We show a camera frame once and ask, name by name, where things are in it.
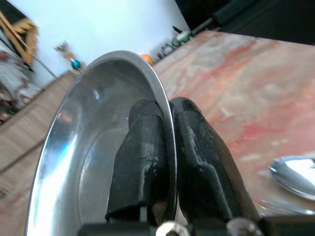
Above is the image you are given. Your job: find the small green white object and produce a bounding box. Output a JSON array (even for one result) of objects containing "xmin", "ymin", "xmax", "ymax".
[{"xmin": 172, "ymin": 26, "xmax": 192, "ymax": 46}]

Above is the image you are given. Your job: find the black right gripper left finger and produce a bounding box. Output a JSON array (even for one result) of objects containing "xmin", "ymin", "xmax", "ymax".
[{"xmin": 105, "ymin": 99, "xmax": 173, "ymax": 226}]

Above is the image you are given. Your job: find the dark furniture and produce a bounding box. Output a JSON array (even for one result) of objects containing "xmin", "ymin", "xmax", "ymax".
[{"xmin": 174, "ymin": 0, "xmax": 315, "ymax": 46}]

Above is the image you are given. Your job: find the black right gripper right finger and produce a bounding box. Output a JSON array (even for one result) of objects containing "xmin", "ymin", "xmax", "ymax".
[{"xmin": 169, "ymin": 97, "xmax": 261, "ymax": 223}]

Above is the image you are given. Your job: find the black and gold cloth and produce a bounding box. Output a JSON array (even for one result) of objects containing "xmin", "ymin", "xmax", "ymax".
[{"xmin": 0, "ymin": 4, "xmax": 40, "ymax": 72}]

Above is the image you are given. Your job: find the light wooden sideboard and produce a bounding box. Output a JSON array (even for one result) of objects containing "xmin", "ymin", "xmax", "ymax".
[{"xmin": 0, "ymin": 71, "xmax": 82, "ymax": 173}]

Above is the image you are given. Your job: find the orange fruit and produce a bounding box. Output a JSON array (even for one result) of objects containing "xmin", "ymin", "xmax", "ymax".
[{"xmin": 140, "ymin": 53, "xmax": 155, "ymax": 66}]

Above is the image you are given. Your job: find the stainless steel fork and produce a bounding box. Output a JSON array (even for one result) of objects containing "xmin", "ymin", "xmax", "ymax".
[{"xmin": 255, "ymin": 198, "xmax": 315, "ymax": 217}]

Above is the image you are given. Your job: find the stainless steel plate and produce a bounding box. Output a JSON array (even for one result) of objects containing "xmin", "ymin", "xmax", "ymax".
[{"xmin": 24, "ymin": 50, "xmax": 178, "ymax": 236}]

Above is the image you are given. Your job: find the stainless steel spoon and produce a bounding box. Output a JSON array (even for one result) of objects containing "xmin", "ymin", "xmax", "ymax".
[{"xmin": 268, "ymin": 155, "xmax": 315, "ymax": 201}]

